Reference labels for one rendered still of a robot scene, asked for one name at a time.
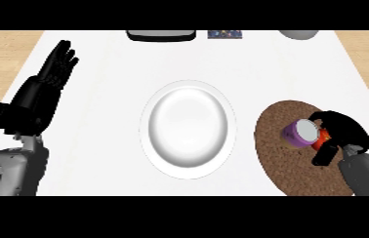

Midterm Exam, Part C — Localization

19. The red tomato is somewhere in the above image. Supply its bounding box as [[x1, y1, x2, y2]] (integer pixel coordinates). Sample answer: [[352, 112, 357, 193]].
[[310, 128, 333, 153]]

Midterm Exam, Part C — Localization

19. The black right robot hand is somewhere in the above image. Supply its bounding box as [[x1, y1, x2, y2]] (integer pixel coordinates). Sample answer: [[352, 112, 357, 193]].
[[307, 110, 369, 167]]

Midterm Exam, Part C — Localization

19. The brown round placemat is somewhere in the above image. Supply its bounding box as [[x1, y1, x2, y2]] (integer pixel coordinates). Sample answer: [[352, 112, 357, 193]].
[[252, 99, 357, 197]]

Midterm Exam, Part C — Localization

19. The purple can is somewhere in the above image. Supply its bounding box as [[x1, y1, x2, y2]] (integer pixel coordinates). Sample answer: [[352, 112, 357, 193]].
[[280, 118, 323, 149]]

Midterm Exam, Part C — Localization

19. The dark blue patterned box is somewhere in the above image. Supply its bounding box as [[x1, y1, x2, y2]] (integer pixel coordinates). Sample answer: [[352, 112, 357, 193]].
[[206, 29, 243, 40]]

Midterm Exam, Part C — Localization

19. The white oval plate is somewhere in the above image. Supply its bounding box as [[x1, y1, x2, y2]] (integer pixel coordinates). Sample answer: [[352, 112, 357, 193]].
[[138, 79, 237, 180]]

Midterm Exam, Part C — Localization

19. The grey rounded object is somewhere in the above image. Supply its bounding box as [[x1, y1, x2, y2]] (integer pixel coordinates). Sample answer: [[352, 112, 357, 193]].
[[276, 29, 320, 41]]

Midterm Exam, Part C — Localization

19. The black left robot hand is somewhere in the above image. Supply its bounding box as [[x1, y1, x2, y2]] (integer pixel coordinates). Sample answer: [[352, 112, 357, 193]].
[[0, 39, 81, 138]]

